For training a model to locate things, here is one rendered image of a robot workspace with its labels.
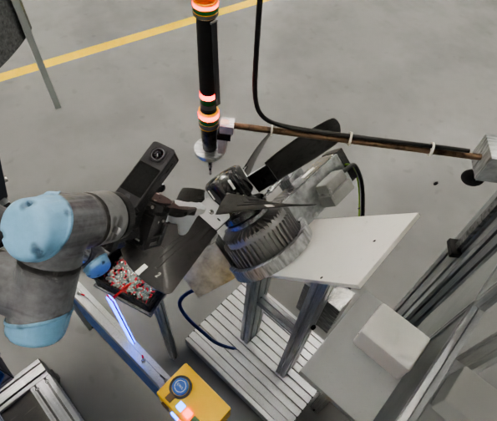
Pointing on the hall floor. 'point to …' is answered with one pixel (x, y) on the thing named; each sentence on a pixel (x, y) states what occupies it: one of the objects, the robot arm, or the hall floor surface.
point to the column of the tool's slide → (445, 275)
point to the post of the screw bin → (166, 331)
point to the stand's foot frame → (255, 359)
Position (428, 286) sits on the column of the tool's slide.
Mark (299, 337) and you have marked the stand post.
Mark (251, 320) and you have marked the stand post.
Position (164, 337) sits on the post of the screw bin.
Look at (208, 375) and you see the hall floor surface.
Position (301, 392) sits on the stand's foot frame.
